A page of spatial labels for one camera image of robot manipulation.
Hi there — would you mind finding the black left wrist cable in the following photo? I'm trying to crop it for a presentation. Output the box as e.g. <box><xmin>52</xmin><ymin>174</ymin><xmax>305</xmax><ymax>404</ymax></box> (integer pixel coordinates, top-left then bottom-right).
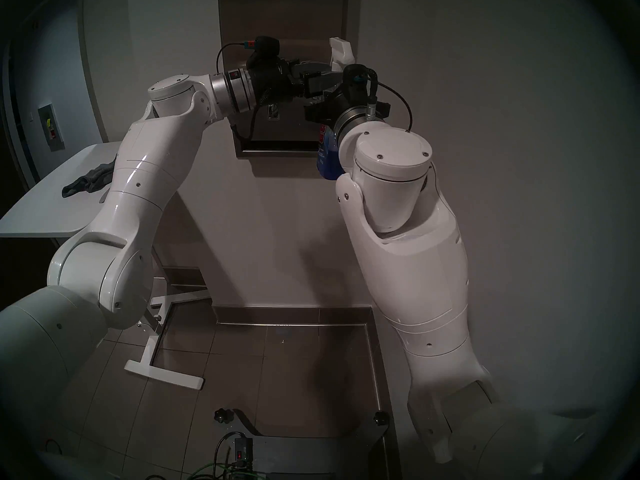
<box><xmin>216</xmin><ymin>41</ymin><xmax>261</xmax><ymax>140</ymax></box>

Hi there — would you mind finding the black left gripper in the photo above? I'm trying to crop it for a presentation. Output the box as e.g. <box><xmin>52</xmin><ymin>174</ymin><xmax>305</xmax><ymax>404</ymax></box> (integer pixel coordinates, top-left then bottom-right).
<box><xmin>247</xmin><ymin>54</ymin><xmax>342</xmax><ymax>105</ymax></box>

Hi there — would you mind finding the black power box red switch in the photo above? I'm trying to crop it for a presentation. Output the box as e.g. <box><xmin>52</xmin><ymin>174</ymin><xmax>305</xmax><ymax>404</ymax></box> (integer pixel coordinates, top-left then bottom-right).
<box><xmin>231</xmin><ymin>435</ymin><xmax>254</xmax><ymax>469</ymax></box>

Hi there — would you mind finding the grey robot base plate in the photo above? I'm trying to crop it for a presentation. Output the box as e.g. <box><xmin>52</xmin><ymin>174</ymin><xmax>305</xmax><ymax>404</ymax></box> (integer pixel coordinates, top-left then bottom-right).
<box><xmin>235</xmin><ymin>409</ymin><xmax>391</xmax><ymax>480</ymax></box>

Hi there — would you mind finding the white table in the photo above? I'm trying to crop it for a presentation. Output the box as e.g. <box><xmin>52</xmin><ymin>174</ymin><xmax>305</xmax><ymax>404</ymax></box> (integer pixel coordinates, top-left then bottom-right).
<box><xmin>0</xmin><ymin>141</ymin><xmax>211</xmax><ymax>391</ymax></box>

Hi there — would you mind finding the green cable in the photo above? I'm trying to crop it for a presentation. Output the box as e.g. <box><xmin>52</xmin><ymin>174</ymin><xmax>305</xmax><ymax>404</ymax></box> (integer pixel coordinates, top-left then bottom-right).
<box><xmin>187</xmin><ymin>461</ymin><xmax>256</xmax><ymax>480</ymax></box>

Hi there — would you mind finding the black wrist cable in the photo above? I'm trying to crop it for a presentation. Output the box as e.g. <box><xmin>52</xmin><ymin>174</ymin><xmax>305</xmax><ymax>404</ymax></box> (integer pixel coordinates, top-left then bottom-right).
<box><xmin>367</xmin><ymin>69</ymin><xmax>413</xmax><ymax>134</ymax></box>
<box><xmin>216</xmin><ymin>41</ymin><xmax>261</xmax><ymax>140</ymax></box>

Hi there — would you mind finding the grey cloth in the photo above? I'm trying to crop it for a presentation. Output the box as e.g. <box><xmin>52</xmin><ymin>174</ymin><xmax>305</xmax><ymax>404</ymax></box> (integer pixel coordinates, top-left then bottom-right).
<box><xmin>61</xmin><ymin>156</ymin><xmax>118</xmax><ymax>199</ymax></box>

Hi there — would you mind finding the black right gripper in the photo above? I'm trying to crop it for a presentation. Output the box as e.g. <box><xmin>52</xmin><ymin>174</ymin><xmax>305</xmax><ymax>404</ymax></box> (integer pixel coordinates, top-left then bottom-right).
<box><xmin>305</xmin><ymin>86</ymin><xmax>391</xmax><ymax>127</ymax></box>

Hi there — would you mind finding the blue glass cleaner spray bottle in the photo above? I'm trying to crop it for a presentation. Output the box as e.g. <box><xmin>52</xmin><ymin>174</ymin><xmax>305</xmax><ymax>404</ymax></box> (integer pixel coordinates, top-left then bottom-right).
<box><xmin>316</xmin><ymin>37</ymin><xmax>355</xmax><ymax>181</ymax></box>

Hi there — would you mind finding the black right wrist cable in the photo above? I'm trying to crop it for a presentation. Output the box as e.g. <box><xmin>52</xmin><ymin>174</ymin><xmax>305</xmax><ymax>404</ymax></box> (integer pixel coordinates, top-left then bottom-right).
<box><xmin>367</xmin><ymin>69</ymin><xmax>413</xmax><ymax>134</ymax></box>

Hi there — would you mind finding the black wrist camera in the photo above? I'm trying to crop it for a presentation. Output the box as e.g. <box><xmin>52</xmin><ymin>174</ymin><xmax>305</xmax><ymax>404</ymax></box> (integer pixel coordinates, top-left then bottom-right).
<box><xmin>252</xmin><ymin>35</ymin><xmax>280</xmax><ymax>60</ymax></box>
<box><xmin>342</xmin><ymin>64</ymin><xmax>376</xmax><ymax>92</ymax></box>

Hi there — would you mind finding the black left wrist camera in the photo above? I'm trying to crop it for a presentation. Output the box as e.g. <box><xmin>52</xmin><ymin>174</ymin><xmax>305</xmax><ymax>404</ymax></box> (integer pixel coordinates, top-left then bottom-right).
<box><xmin>252</xmin><ymin>35</ymin><xmax>280</xmax><ymax>60</ymax></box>

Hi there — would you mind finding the stainless steel wall dispenser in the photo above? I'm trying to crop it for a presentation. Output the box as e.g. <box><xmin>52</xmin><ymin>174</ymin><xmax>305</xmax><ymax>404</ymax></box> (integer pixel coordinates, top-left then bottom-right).
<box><xmin>218</xmin><ymin>0</ymin><xmax>349</xmax><ymax>160</ymax></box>

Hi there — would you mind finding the grey wall alarm box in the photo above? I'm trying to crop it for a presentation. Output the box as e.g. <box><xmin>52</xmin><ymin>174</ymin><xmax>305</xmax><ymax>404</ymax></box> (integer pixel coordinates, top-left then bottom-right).
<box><xmin>37</xmin><ymin>103</ymin><xmax>66</xmax><ymax>152</ymax></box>

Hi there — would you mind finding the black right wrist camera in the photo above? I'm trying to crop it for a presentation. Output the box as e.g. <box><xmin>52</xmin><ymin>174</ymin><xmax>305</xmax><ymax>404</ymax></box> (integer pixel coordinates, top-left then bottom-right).
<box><xmin>342</xmin><ymin>64</ymin><xmax>376</xmax><ymax>92</ymax></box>

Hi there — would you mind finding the black base cable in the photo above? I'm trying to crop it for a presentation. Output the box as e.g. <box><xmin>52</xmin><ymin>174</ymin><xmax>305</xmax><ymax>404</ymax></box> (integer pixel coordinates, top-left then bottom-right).
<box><xmin>214</xmin><ymin>431</ymin><xmax>248</xmax><ymax>472</ymax></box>

